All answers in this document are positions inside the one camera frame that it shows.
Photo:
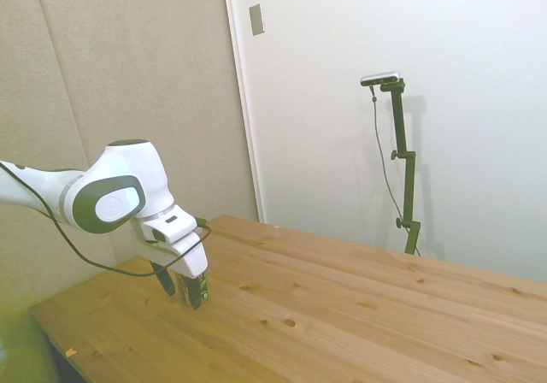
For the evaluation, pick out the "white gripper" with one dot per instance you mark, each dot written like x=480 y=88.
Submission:
x=192 y=259

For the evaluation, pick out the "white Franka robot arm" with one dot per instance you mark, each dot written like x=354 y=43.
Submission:
x=115 y=173

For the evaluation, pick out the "dark bottle with green label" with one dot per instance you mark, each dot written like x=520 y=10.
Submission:
x=205 y=286

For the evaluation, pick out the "small orange tape scrap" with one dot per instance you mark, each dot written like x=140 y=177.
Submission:
x=70 y=351

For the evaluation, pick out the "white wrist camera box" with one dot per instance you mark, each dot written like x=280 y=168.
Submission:
x=171 y=228

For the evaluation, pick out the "white door frame trim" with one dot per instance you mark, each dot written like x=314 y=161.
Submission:
x=243 y=101

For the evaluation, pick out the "dark green camera stand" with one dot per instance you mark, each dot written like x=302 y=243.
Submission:
x=406 y=173

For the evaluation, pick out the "grey wall switch plate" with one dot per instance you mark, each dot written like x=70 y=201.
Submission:
x=257 y=19

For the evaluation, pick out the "silver camera on stand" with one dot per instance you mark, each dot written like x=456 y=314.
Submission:
x=380 y=78

